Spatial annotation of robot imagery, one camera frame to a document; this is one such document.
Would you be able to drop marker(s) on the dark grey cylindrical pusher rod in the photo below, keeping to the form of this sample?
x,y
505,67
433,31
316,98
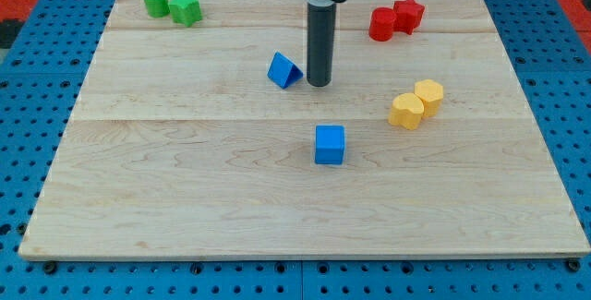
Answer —
x,y
321,27

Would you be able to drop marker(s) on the blue triangle block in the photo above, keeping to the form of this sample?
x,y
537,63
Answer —
x,y
283,72

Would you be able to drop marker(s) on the red cylinder block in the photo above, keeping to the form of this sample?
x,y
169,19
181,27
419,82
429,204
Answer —
x,y
382,23

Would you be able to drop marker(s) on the red star block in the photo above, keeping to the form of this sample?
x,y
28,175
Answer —
x,y
409,14

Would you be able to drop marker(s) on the blue cube block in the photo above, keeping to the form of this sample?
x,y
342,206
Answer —
x,y
329,144

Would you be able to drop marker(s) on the yellow heart block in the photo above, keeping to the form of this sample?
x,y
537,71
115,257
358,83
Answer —
x,y
406,111

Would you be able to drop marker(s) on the yellow hexagon block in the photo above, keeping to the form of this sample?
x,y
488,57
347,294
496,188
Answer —
x,y
431,94

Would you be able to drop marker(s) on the green star block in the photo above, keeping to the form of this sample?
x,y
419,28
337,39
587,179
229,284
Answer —
x,y
185,12

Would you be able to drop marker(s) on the green cylinder block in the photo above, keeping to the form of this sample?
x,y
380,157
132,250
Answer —
x,y
157,8

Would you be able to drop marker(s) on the light wooden board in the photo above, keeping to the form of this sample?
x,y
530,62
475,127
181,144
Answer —
x,y
179,147

